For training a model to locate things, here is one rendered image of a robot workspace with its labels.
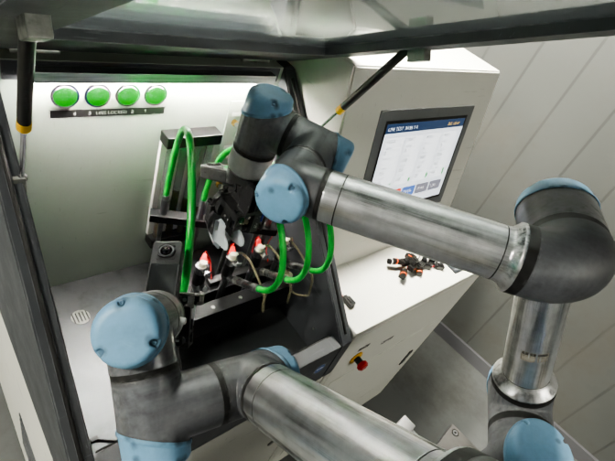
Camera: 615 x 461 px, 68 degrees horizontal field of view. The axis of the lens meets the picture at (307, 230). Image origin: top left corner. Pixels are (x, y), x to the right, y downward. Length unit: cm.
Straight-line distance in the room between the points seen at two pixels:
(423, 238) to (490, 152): 185
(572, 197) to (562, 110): 159
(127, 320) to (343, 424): 24
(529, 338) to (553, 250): 29
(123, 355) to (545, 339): 66
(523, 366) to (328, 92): 73
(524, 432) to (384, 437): 55
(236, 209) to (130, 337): 38
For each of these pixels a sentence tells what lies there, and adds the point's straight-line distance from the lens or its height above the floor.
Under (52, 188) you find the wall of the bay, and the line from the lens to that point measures 113.
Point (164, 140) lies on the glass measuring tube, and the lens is 112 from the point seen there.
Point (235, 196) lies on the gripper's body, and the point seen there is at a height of 137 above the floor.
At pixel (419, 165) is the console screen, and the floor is 127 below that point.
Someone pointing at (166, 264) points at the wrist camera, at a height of 136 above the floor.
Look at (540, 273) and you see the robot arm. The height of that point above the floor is 159.
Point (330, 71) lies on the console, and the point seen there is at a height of 150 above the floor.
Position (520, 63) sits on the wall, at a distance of 236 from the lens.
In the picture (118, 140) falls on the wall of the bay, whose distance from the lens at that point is 110.
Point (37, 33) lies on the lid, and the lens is 55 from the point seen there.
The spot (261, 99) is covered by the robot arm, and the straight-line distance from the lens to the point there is 72.
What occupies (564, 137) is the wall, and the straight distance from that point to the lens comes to 234.
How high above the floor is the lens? 187
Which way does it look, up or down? 38 degrees down
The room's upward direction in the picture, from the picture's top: 24 degrees clockwise
